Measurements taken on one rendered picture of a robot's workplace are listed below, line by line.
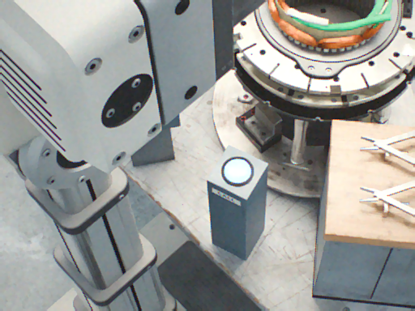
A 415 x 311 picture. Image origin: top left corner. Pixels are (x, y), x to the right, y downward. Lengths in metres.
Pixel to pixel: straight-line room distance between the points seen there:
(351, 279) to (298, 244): 0.16
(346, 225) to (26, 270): 1.34
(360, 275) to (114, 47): 0.98
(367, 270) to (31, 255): 1.28
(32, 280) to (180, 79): 1.91
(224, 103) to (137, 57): 1.17
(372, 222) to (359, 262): 0.11
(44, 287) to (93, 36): 1.97
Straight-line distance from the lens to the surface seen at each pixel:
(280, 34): 1.30
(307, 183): 1.50
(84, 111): 0.42
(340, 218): 1.19
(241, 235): 1.36
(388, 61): 1.30
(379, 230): 1.19
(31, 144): 0.79
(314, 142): 1.57
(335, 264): 1.30
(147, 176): 1.54
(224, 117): 1.57
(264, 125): 1.52
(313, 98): 1.29
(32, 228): 2.41
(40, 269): 2.36
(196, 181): 1.53
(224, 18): 0.46
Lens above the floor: 2.15
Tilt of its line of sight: 62 degrees down
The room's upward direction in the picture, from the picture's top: 4 degrees counter-clockwise
